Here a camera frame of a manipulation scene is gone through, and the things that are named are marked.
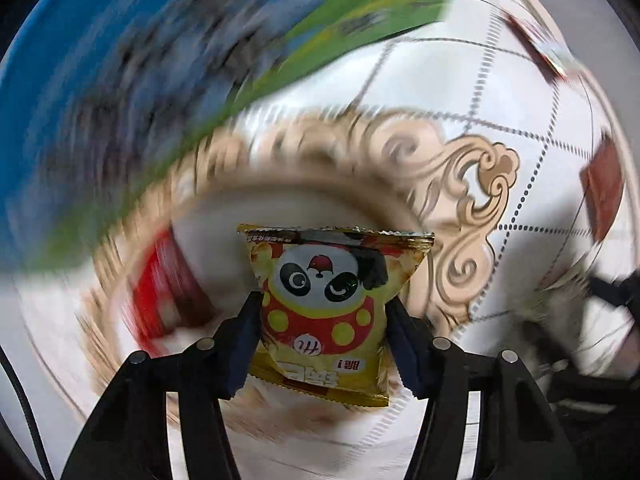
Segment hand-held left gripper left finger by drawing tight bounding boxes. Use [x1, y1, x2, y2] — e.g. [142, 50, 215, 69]
[60, 290, 264, 480]

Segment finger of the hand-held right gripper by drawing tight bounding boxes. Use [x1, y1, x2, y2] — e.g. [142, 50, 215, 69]
[587, 274, 640, 312]

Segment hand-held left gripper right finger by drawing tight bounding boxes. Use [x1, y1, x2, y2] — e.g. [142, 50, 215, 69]
[385, 299, 576, 480]

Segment yellow panda snack packet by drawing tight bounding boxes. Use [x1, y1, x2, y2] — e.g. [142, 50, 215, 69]
[237, 224, 435, 407]

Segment blue printed cardboard box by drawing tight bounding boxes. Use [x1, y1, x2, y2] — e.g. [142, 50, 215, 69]
[0, 0, 453, 273]

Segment red triangular snack packet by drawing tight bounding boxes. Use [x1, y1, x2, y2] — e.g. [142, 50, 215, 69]
[125, 227, 221, 341]

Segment dark red sachet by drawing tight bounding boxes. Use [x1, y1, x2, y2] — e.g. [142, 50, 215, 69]
[579, 132, 626, 243]

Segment red and white packet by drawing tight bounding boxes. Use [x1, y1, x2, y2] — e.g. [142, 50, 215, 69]
[502, 10, 576, 86]

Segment white floral printed blanket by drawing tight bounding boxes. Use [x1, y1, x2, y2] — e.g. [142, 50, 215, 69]
[20, 0, 640, 480]

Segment black cable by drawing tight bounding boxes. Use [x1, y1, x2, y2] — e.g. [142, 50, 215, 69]
[0, 345, 53, 480]

